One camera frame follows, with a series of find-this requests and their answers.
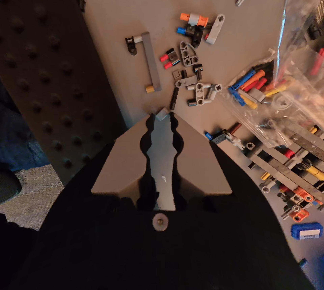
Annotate person's leg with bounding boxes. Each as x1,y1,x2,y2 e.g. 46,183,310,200
0,81,50,172

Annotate black red lego pin block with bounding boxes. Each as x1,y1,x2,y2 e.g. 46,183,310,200
160,48,181,70

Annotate orange blue black connector cluster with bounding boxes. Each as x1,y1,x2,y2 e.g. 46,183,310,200
177,25,204,48

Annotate brown lego axle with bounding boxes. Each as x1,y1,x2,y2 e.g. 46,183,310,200
227,122,243,135

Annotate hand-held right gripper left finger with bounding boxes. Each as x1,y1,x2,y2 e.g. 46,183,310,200
91,113,158,210

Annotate orange grey lego pin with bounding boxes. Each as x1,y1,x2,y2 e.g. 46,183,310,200
180,12,209,27

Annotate thin grey lego liftarm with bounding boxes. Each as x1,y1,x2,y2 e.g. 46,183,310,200
205,14,226,45

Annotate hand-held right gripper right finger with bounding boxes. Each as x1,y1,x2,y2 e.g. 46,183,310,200
170,112,233,211

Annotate small light grey lego piece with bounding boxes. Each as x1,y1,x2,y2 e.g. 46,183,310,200
155,107,170,121

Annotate small clear bag of pins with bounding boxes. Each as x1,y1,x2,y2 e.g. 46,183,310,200
220,49,324,149

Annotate grey lego beam black connector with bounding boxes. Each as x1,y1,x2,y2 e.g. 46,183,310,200
125,32,162,93

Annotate dark grey block blue pin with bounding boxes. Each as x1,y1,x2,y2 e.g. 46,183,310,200
204,129,246,150

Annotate small blue labelled tag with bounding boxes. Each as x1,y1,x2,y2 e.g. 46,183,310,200
290,222,322,240

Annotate black perforated pad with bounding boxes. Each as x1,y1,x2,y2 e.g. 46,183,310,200
0,0,127,187

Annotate loose small lego pieces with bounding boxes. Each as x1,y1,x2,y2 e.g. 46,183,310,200
170,63,223,111

